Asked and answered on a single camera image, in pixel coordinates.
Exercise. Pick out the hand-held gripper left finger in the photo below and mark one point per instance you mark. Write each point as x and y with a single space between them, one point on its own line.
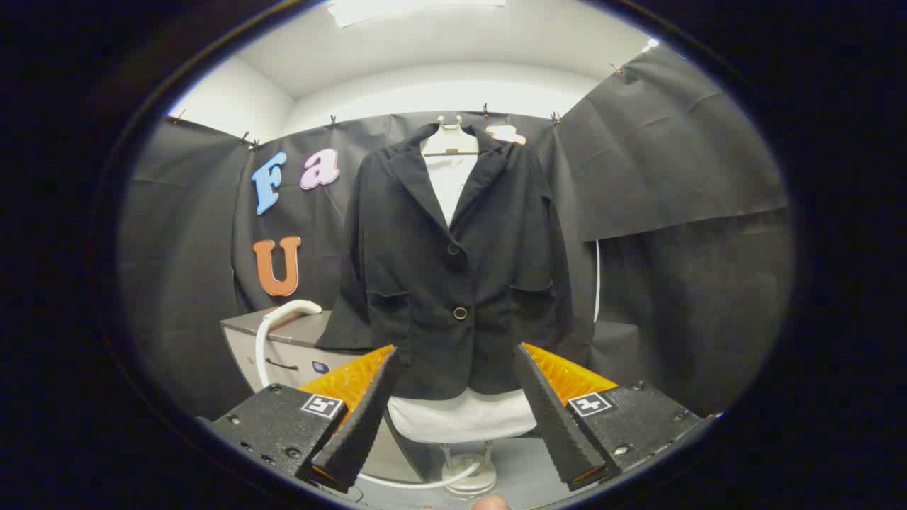
368 418

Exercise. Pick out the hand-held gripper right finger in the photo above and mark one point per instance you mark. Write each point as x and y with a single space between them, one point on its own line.
553 418

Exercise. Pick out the white garment steamer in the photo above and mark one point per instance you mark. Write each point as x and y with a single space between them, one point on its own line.
297 307

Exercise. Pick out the black jacket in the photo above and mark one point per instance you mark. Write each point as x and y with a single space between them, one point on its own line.
425 297

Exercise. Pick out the white mannequin torso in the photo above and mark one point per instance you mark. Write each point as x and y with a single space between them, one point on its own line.
460 418

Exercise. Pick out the clear mannequin stand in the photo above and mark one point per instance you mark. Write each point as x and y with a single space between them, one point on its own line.
468 485

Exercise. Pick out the black backdrop cloth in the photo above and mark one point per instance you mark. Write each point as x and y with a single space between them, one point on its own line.
673 177

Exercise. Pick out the row of black cloth clips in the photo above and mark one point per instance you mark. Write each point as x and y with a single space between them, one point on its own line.
555 117

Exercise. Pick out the ceiling light panel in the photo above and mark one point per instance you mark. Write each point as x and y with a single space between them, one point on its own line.
397 8
650 45

